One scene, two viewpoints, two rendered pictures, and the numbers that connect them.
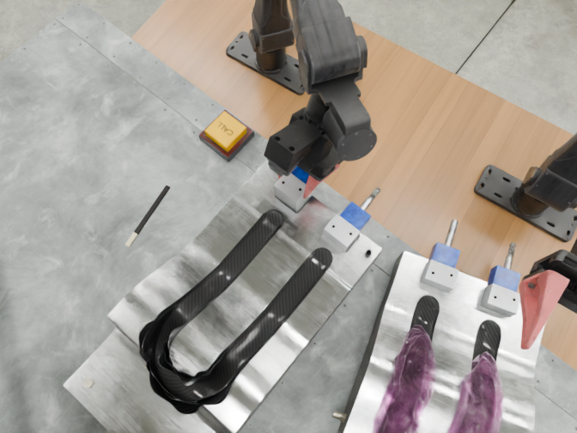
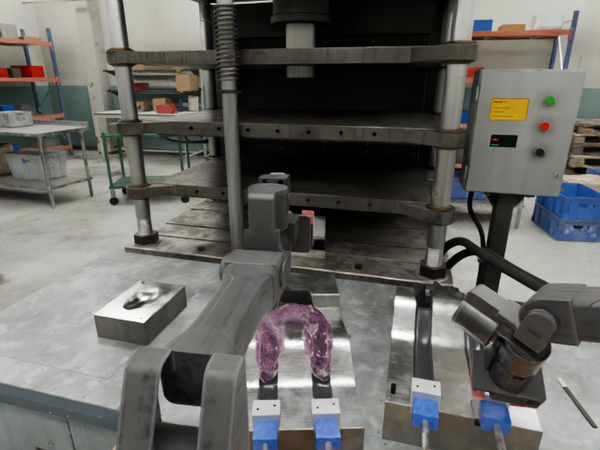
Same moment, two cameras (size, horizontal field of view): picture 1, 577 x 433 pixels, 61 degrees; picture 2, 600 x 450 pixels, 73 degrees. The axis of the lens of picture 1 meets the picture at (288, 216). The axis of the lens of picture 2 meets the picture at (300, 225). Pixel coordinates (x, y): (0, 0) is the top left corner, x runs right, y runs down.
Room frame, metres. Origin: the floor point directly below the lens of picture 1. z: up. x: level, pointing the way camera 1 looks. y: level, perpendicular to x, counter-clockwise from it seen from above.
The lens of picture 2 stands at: (0.73, -0.53, 1.44)
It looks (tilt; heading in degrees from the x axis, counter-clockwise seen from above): 20 degrees down; 158
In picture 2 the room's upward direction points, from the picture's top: straight up
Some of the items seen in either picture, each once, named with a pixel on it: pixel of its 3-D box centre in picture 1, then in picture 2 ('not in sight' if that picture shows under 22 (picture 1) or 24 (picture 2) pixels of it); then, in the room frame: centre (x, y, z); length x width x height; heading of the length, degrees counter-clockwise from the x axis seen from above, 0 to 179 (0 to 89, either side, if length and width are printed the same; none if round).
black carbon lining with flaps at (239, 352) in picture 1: (236, 307); (447, 327); (0.13, 0.08, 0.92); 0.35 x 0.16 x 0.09; 142
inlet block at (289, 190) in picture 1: (309, 173); (495, 421); (0.37, -0.03, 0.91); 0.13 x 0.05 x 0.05; 142
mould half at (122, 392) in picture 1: (228, 315); (449, 342); (0.13, 0.09, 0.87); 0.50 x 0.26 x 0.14; 142
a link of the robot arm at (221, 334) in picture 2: not in sight; (229, 347); (0.37, -0.46, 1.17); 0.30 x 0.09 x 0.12; 149
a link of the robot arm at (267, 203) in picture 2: not in sight; (261, 233); (0.22, -0.38, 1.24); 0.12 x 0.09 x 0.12; 149
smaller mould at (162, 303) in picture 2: not in sight; (143, 310); (-0.35, -0.56, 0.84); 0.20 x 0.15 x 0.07; 142
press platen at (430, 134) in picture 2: not in sight; (304, 137); (-0.93, 0.17, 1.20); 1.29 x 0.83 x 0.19; 52
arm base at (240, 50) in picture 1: (270, 51); not in sight; (0.68, 0.05, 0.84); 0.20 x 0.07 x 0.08; 59
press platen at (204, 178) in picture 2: not in sight; (304, 191); (-0.93, 0.17, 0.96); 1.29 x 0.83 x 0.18; 52
